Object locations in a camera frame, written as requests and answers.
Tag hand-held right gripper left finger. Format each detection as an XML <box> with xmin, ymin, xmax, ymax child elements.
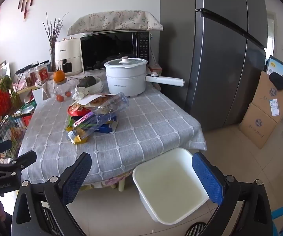
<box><xmin>11</xmin><ymin>152</ymin><xmax>93</xmax><ymax>236</ymax></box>

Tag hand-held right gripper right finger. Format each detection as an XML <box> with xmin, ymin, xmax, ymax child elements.
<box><xmin>192</xmin><ymin>152</ymin><xmax>273</xmax><ymax>236</ymax></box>

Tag white plastic bin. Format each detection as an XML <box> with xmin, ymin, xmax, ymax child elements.
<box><xmin>132</xmin><ymin>147</ymin><xmax>211</xmax><ymax>225</ymax></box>

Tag beige snack packet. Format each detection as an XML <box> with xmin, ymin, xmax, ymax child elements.
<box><xmin>78</xmin><ymin>95</ymin><xmax>110</xmax><ymax>109</ymax></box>

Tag clear plastic bottle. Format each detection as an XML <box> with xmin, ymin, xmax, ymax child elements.
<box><xmin>69</xmin><ymin>92</ymin><xmax>129</xmax><ymax>140</ymax></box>

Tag floral under cloth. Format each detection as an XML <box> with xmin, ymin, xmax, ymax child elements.
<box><xmin>80</xmin><ymin>172</ymin><xmax>134</xmax><ymax>191</ymax></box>

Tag green yellow snack packet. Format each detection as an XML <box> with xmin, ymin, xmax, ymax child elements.
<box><xmin>66</xmin><ymin>117</ymin><xmax>88</xmax><ymax>145</ymax></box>

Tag blue cardboard box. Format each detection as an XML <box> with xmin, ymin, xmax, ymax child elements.
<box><xmin>96</xmin><ymin>120</ymin><xmax>119</xmax><ymax>134</ymax></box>

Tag small white paper box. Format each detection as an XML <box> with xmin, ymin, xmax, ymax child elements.
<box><xmin>32</xmin><ymin>87</ymin><xmax>45</xmax><ymax>104</ymax></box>

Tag green leafy vegetable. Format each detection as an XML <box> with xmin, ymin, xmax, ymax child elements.
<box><xmin>0</xmin><ymin>75</ymin><xmax>18</xmax><ymax>104</ymax></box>

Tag grey checked tablecloth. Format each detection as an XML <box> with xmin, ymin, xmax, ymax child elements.
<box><xmin>17</xmin><ymin>77</ymin><xmax>208</xmax><ymax>185</ymax></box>

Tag crumpled white tissue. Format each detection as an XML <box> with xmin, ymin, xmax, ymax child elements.
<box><xmin>73</xmin><ymin>87</ymin><xmax>93</xmax><ymax>101</ymax></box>

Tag large orange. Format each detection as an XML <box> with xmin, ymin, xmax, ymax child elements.
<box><xmin>53</xmin><ymin>70</ymin><xmax>65</xmax><ymax>82</ymax></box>

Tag white ceramic bowl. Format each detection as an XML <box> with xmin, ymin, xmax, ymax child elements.
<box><xmin>77</xmin><ymin>76</ymin><xmax>104</xmax><ymax>94</ymax></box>

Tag dark grey bowl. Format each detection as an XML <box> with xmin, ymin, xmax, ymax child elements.
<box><xmin>79</xmin><ymin>76</ymin><xmax>97</xmax><ymax>88</ymax></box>

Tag white electric pot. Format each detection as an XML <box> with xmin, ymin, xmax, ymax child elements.
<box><xmin>104</xmin><ymin>56</ymin><xmax>185</xmax><ymax>97</ymax></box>

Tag white air fryer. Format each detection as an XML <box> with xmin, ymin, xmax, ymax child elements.
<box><xmin>54</xmin><ymin>37</ymin><xmax>83</xmax><ymax>75</ymax></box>

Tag dark grey refrigerator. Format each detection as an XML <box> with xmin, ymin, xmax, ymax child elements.
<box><xmin>159</xmin><ymin>0</ymin><xmax>267</xmax><ymax>133</ymax></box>

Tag black cap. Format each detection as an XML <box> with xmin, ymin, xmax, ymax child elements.
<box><xmin>269</xmin><ymin>72</ymin><xmax>283</xmax><ymax>94</ymax></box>

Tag small red white box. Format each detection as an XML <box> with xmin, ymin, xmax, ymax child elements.
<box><xmin>147</xmin><ymin>64</ymin><xmax>163</xmax><ymax>77</ymax></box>

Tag dried branches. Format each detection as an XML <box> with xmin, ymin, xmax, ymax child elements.
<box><xmin>43</xmin><ymin>11</ymin><xmax>69</xmax><ymax>70</ymax></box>

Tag blue white printed box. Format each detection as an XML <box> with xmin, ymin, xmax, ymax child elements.
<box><xmin>265</xmin><ymin>54</ymin><xmax>283</xmax><ymax>79</ymax></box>

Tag black microwave oven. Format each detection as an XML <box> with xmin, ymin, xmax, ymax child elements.
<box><xmin>80</xmin><ymin>31</ymin><xmax>150</xmax><ymax>73</ymax></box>

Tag floral dust cloth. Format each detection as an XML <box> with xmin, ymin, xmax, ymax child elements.
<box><xmin>67</xmin><ymin>11</ymin><xmax>163</xmax><ymax>36</ymax></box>

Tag black wire rack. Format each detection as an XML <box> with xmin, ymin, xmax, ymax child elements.
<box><xmin>0</xmin><ymin>84</ymin><xmax>32</xmax><ymax>158</ymax></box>

